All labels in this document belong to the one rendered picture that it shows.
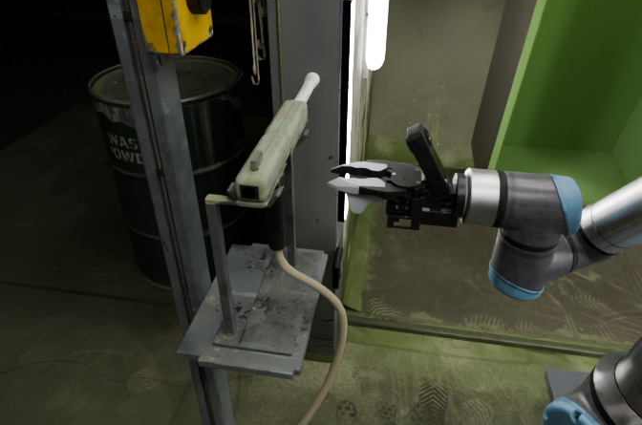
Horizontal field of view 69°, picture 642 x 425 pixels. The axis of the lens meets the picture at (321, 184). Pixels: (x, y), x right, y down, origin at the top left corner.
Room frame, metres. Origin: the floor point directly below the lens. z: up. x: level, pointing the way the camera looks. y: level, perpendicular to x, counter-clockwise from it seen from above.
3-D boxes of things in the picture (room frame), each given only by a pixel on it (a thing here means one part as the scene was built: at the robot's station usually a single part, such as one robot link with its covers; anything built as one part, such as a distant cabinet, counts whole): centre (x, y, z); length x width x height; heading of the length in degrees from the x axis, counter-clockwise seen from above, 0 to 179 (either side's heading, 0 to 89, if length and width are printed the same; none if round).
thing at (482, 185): (0.62, -0.25, 1.07); 0.10 x 0.05 x 0.09; 170
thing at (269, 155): (0.79, 0.06, 1.05); 0.49 x 0.05 x 0.23; 170
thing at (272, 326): (0.68, 0.10, 0.95); 0.26 x 0.15 x 0.32; 170
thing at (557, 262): (0.60, -0.35, 0.96); 0.12 x 0.09 x 0.12; 114
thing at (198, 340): (0.68, 0.12, 0.78); 0.31 x 0.23 x 0.01; 170
